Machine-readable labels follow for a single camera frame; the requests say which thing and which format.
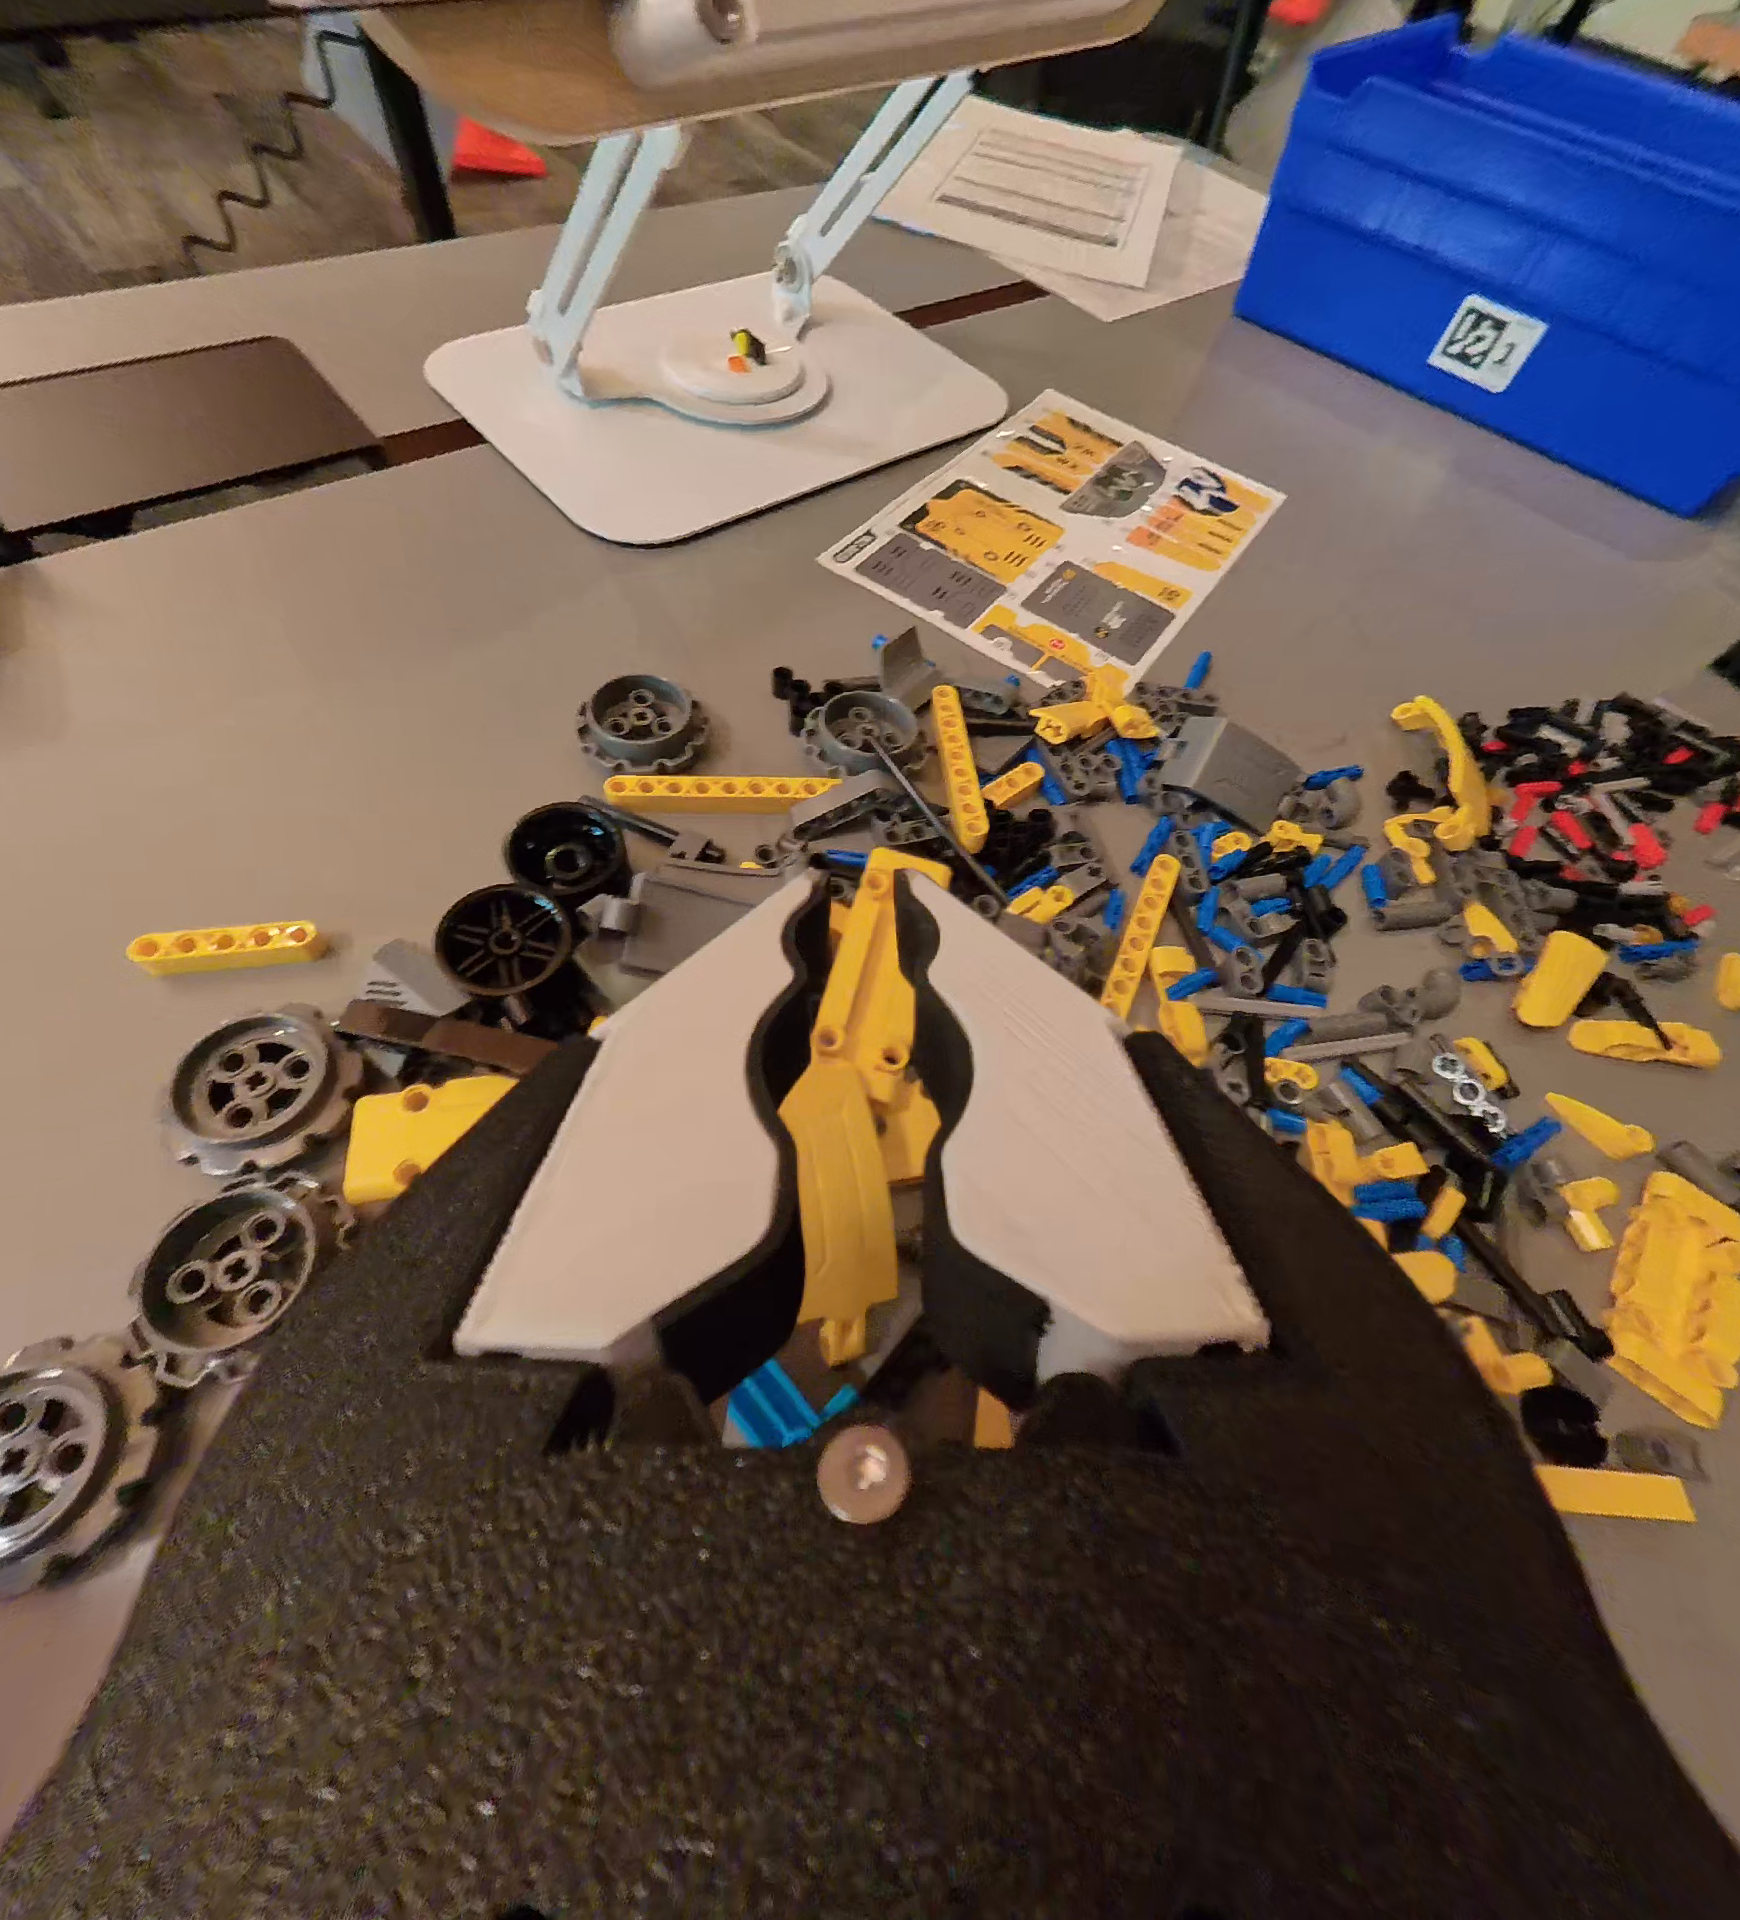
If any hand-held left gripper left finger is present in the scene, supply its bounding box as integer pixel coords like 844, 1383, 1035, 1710
450, 869, 835, 1406

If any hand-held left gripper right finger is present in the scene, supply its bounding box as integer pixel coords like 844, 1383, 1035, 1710
889, 869, 1273, 1414

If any yellow black toy brick assembly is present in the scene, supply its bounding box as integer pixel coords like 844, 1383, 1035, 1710
778, 847, 956, 1370

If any yellow toy panel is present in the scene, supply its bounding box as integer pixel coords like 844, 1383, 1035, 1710
343, 1070, 521, 1211

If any black toy wheel rim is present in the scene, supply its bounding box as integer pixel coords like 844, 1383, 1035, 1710
433, 882, 577, 1001
502, 799, 635, 902

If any pile of mixed toy bricks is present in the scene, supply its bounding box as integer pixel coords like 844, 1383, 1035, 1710
592, 630, 1740, 1523

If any long yellow toy beam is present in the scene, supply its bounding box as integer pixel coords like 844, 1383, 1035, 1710
601, 771, 844, 814

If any silver toy wheel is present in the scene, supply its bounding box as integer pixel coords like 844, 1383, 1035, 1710
0, 1332, 215, 1609
163, 1005, 365, 1183
129, 1176, 357, 1384

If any dark grey toy wheel rim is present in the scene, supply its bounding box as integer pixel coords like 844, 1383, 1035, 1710
576, 674, 711, 776
803, 687, 927, 784

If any short yellow toy beam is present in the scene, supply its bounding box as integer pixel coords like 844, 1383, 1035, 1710
125, 919, 328, 980

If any pile of black red pins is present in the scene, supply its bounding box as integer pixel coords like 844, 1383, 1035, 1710
1387, 690, 1740, 902

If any yellow sticker sheet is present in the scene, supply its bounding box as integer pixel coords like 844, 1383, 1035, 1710
815, 386, 1288, 677

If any white laptop stand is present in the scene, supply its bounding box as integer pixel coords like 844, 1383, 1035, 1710
357, 0, 1174, 545

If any printed paper sheet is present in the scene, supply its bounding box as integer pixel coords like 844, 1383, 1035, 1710
884, 97, 1272, 326

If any orange traffic cone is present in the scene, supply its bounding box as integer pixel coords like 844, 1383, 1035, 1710
448, 114, 551, 186

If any blue plastic bin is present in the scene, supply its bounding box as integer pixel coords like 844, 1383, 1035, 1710
1233, 14, 1740, 522

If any black coiled cable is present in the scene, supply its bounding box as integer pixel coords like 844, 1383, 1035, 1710
170, 60, 351, 267

